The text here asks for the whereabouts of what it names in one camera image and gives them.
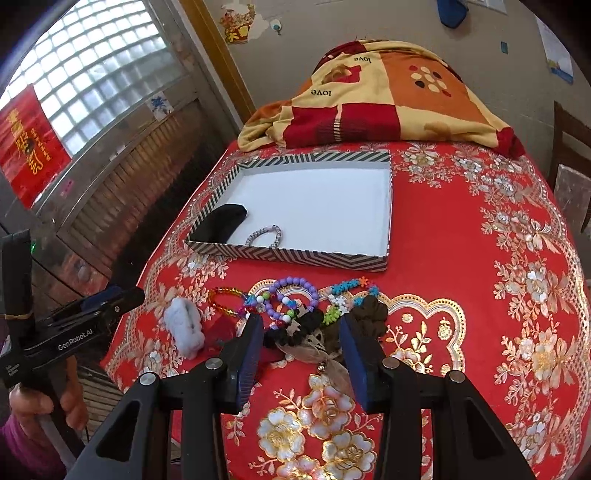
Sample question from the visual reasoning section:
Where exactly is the brown scrunchie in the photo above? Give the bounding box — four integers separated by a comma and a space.
353, 295, 393, 340

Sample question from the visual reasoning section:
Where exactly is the turquoise flower bead bracelet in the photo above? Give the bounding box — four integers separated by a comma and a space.
323, 276, 380, 326

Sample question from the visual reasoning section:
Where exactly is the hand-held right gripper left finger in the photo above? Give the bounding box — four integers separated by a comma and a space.
68, 314, 266, 480

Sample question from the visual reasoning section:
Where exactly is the red floral tablecloth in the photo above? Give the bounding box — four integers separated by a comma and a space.
99, 138, 591, 480

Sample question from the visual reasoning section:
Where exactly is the white round pouch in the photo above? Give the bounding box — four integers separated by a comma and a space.
164, 298, 206, 358

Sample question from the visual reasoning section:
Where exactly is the silver bead bracelet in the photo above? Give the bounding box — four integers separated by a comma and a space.
245, 224, 282, 247

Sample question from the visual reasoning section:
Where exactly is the blue wall-mounted object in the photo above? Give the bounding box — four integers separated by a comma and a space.
436, 0, 469, 28

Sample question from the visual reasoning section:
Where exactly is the striped cardboard box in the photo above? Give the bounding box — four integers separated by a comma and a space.
185, 150, 394, 273

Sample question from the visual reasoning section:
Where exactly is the yellow wooden door frame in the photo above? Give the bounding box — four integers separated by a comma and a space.
185, 0, 257, 126

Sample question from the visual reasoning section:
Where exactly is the wall calendar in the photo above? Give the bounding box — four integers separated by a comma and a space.
536, 18, 575, 85

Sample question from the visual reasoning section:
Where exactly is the wooden slatted panel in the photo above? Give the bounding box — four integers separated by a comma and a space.
58, 99, 243, 280

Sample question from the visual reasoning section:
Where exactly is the glass block window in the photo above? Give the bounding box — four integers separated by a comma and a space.
0, 0, 195, 155

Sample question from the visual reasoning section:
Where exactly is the beige bow with bell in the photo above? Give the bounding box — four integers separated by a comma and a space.
277, 333, 356, 400

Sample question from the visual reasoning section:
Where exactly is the black and white scrunchie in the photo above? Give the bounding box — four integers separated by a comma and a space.
263, 302, 326, 348

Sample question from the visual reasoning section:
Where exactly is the purple bead bracelet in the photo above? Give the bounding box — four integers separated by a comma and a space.
267, 276, 320, 325

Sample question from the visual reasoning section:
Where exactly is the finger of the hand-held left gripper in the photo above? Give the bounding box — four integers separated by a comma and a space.
51, 290, 124, 320
69, 286, 147, 324

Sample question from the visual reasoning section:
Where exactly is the black cloth pouch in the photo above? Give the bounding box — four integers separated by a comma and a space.
190, 204, 249, 243

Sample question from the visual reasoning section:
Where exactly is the person's left forearm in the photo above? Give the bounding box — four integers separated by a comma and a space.
0, 408, 70, 480

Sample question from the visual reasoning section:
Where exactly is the multicoloured bead bracelet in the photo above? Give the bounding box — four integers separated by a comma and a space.
244, 288, 278, 324

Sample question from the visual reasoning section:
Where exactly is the person's left hand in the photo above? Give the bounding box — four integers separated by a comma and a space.
9, 357, 89, 431

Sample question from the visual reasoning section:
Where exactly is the red wall poster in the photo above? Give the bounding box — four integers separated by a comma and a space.
0, 85, 72, 208

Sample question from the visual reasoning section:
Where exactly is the wooden chair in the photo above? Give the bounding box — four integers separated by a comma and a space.
547, 102, 591, 232

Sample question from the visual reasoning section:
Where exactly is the orange red printed blanket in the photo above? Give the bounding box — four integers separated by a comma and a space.
238, 39, 527, 158

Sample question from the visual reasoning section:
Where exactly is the red orange bead bracelet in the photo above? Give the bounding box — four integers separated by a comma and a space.
208, 287, 247, 318

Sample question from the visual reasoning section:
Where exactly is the red gold wall sticker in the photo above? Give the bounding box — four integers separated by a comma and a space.
219, 0, 269, 44

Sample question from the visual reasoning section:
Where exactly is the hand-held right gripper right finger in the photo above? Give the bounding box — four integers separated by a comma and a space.
338, 315, 539, 480

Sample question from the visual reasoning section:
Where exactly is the blue flower sticker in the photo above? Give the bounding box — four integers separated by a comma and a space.
150, 92, 174, 120

